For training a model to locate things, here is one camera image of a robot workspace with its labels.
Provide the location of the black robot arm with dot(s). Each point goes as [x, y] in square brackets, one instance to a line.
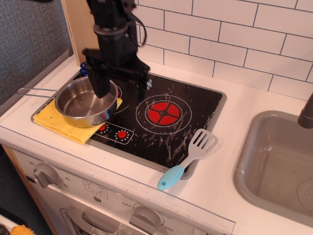
[111, 13]

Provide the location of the grey sink basin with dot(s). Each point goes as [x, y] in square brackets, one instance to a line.
[275, 167]

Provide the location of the grey right oven knob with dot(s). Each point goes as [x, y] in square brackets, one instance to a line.
[145, 219]

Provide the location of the blue handled grey spatula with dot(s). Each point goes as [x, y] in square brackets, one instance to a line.
[199, 147]

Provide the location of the grey faucet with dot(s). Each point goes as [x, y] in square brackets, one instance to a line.
[305, 118]

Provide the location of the black toy stove top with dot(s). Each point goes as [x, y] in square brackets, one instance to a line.
[154, 129]

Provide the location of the grey oven door handle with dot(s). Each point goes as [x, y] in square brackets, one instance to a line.
[97, 224]

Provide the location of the stainless steel pot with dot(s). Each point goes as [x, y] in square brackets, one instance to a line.
[79, 105]

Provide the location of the blue toy grapes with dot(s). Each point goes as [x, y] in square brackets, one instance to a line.
[83, 70]

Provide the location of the grey left oven knob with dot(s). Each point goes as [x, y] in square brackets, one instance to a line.
[45, 175]

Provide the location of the yellow folded cloth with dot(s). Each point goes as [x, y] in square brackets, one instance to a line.
[51, 119]

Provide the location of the orange object bottom left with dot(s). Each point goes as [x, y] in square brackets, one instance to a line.
[17, 230]

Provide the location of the grey oven knob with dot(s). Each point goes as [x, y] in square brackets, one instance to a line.
[45, 175]
[145, 219]

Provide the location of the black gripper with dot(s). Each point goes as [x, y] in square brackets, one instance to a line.
[116, 57]

